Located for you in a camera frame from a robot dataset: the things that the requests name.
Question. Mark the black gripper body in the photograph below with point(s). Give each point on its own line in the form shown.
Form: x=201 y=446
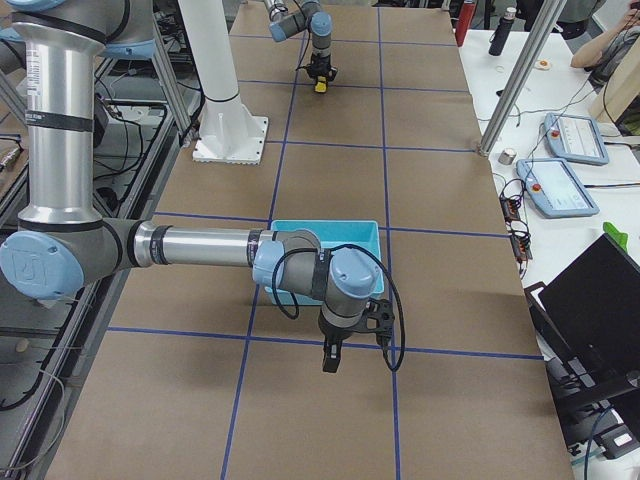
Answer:
x=336 y=332
x=320 y=66

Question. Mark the yellow beetle toy car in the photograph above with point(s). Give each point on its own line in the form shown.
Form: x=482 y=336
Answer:
x=321 y=85

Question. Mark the person's forearm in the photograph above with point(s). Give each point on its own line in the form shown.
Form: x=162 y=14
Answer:
x=589 y=54

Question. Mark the person's hand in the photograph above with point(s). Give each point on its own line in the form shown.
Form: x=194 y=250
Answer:
x=631 y=17

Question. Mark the red water bottle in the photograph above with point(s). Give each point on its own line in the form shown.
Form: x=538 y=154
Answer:
x=464 y=20

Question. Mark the black water bottle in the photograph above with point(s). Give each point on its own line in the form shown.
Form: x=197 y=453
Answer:
x=501 y=34

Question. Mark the small metal cylinder weight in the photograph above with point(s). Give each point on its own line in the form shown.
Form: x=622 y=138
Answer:
x=507 y=156

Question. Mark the black usb hub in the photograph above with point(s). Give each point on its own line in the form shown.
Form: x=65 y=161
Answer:
x=511 y=208

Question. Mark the teach pendant far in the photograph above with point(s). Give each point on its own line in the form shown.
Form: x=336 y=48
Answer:
x=575 y=139

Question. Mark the teach pendant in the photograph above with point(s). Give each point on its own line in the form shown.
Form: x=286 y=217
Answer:
x=575 y=139
x=555 y=189

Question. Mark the teach pendant near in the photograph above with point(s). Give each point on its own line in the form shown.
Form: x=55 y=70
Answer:
x=555 y=189

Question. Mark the black laptop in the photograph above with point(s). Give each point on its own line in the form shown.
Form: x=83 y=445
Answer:
x=594 y=304

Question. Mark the green plastic tool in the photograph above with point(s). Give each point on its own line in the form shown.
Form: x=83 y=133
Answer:
x=619 y=237

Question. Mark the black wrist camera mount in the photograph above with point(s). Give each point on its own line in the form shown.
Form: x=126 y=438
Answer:
x=378 y=319

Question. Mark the white camera pillar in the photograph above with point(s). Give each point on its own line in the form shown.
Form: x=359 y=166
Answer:
x=228 y=132

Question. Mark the aluminium frame post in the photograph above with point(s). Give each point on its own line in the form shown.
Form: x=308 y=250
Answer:
x=536 y=39

